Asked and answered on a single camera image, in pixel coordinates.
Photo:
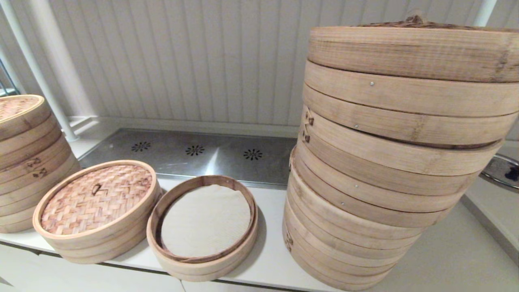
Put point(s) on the white steamer liner cloth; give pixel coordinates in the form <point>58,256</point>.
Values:
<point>204,221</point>

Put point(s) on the large bamboo steamer basket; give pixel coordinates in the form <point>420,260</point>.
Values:
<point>336,271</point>
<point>385,162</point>
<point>365,198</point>
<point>344,235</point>
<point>405,105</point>

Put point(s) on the small bamboo steamer basket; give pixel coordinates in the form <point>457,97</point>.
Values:
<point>16,215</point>
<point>36,170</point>
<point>24,144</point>
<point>97,253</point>
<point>202,272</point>

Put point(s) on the large woven bamboo steamer lid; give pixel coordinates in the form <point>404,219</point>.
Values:
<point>405,52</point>

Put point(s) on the perforated stainless steel plate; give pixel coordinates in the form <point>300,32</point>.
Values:
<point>170,162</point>

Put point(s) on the thick white column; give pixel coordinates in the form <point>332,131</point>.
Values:
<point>61,65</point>

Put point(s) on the thin white round pole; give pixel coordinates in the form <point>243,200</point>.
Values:
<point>39,77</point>
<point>485,12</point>

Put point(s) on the white cabinet front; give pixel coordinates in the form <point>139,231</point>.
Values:
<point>61,280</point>

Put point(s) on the round metal pan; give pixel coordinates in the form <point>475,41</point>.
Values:
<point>498,170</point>

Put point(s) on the grey metal frame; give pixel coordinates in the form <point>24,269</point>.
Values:
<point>5,87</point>

